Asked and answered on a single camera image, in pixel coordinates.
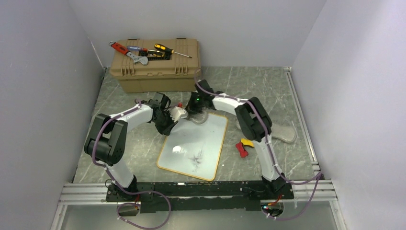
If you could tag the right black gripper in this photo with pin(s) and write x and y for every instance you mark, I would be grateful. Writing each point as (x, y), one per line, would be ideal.
(190, 108)

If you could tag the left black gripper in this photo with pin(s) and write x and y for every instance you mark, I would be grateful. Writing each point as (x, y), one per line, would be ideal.
(166, 131)

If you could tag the yellow framed whiteboard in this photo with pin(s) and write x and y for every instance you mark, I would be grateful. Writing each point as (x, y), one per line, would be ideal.
(194, 149)

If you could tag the red bone shaped eraser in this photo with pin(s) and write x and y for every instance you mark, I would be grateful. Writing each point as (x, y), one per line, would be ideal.
(241, 150)

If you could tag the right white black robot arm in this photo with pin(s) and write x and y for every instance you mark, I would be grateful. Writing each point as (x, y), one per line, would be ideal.
(254, 122)

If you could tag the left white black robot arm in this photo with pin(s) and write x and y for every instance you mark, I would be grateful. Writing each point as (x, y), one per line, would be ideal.
(106, 139)

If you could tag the tan plastic toolbox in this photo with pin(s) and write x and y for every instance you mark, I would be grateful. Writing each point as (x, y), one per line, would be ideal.
(164, 72)

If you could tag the yellow black screwdriver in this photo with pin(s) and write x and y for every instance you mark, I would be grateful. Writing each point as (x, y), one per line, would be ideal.
(166, 49)

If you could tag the yellow bone shaped eraser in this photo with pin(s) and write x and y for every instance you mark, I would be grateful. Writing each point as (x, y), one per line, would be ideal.
(247, 142)

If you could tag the blue red small screwdriver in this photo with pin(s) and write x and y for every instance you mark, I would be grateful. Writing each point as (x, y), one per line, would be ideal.
(141, 49)

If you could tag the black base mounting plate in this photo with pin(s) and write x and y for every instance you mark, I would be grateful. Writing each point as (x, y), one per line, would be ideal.
(252, 199)

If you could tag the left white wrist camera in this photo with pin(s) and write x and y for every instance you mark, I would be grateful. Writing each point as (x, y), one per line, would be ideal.
(177, 113)

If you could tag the red handled adjustable wrench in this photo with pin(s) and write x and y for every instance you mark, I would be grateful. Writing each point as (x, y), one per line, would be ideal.
(125, 51)

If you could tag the aluminium extrusion rail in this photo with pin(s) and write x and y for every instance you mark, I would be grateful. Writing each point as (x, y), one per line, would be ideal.
(322, 190)

